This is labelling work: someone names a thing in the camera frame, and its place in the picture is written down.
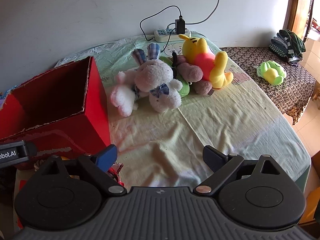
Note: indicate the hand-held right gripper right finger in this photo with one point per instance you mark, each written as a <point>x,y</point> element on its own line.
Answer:
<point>212,158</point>

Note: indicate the white power strip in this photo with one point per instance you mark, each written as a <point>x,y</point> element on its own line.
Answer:
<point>162,33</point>

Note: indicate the grey brown plush toy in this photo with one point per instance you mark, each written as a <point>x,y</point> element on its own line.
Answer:
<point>190,72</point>

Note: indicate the pink and white plush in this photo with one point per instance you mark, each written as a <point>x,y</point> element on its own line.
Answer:
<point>123,97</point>

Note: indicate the brown patterned tablecloth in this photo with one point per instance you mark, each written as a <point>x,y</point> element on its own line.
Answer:
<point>287,95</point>

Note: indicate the green plush toy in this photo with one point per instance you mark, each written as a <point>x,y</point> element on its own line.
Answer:
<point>184,89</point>

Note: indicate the pale green printed bed sheet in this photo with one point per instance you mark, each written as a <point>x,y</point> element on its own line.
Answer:
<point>225,120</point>

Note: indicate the red cardboard box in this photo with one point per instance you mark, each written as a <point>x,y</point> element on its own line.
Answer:
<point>95,120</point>

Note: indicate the green frog plush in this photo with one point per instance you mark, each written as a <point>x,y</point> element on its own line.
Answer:
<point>272,73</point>

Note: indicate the yellow bear plush red shirt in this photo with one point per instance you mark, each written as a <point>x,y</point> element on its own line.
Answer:
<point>220,72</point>

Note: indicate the black charger plug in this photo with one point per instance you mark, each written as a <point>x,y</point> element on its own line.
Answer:
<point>180,25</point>

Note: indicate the red patterned packet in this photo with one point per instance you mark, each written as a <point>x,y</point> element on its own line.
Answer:
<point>116,172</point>

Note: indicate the stack of folded clothes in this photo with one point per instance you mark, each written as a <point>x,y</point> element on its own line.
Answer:
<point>287,46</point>

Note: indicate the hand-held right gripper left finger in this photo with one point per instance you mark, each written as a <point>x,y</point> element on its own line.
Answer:
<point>108,157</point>

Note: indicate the white rabbit plush plaid ears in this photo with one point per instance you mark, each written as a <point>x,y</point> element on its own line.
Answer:
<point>155,76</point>

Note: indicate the wooden door frame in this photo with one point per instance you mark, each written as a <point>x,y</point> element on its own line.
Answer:
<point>298,2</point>

